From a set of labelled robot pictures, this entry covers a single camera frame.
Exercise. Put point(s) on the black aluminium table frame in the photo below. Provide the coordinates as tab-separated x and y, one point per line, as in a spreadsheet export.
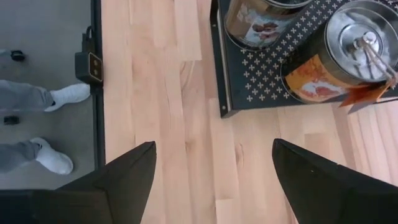
99	124

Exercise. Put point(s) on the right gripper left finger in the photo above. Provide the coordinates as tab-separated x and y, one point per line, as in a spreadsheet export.
124	186

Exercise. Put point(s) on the black caster wheel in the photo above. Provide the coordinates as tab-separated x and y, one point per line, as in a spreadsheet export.
11	120
17	55

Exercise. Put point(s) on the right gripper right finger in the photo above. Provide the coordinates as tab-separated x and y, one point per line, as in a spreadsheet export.
326	193

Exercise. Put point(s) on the person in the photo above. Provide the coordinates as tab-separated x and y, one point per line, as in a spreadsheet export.
68	95

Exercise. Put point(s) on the black perforated metal tray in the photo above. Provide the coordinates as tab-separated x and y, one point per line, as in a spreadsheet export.
264	71

